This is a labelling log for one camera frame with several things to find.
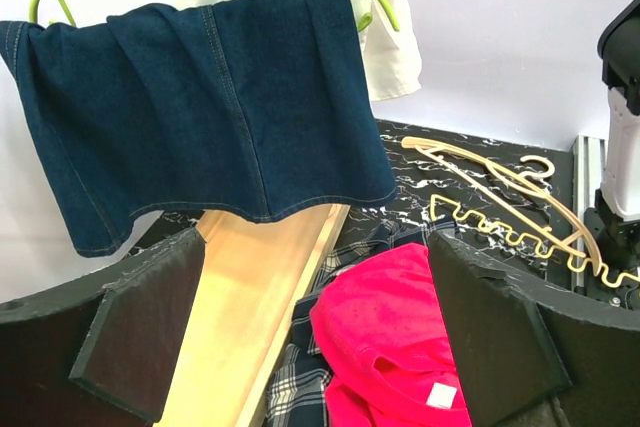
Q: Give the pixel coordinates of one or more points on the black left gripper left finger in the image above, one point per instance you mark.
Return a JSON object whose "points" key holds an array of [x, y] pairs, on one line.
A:
{"points": [[101, 350]]}

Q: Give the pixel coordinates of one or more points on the yellow wavy hanger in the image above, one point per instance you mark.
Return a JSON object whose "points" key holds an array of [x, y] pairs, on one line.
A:
{"points": [[543, 247]]}

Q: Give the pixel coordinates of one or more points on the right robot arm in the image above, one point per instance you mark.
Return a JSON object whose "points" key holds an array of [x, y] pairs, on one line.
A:
{"points": [[617, 199]]}

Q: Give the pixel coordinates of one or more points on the wooden clothes rack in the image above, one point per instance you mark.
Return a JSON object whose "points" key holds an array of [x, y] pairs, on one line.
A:
{"points": [[240, 319]]}

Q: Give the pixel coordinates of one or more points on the navy plaid skirt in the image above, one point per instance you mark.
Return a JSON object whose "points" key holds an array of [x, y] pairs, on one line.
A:
{"points": [[295, 394]]}

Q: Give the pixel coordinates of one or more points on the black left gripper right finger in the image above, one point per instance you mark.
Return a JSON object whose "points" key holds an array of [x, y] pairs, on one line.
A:
{"points": [[529, 353]]}

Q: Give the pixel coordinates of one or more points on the navy denim skirt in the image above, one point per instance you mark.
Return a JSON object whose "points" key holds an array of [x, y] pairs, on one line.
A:
{"points": [[259, 108]]}

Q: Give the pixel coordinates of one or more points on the red t-shirt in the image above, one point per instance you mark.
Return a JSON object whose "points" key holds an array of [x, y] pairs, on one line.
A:
{"points": [[379, 327]]}

